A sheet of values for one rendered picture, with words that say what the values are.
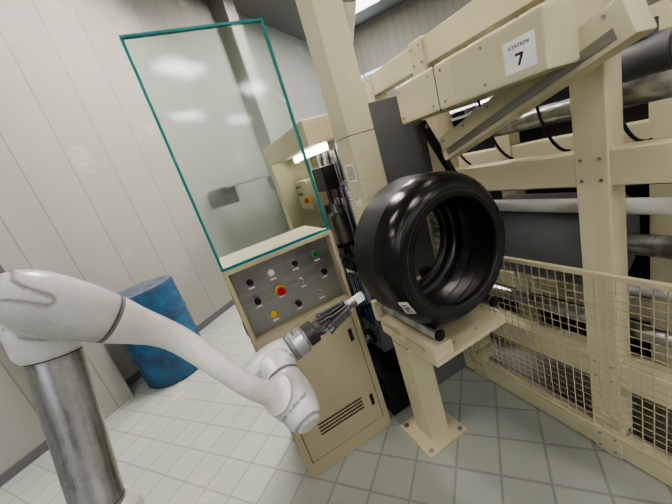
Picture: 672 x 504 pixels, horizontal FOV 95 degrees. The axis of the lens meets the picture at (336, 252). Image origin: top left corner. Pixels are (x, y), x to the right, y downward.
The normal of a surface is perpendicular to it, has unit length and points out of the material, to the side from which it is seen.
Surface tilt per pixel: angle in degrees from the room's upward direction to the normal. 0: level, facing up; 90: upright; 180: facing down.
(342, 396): 90
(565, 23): 90
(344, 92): 90
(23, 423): 90
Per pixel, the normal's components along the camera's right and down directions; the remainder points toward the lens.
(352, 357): 0.41, 0.14
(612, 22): -0.86, 0.37
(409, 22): -0.39, 0.37
